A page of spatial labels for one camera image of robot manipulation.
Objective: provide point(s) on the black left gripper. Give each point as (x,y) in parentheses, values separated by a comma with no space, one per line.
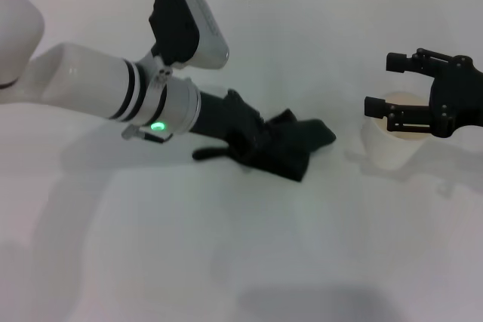
(222,114)

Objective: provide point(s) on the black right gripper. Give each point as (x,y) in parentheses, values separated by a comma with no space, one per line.
(460,99)

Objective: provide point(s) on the dark blue rag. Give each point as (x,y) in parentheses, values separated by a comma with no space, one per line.
(298,152)

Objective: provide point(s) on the white paper cup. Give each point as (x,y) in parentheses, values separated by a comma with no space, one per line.
(388,148)

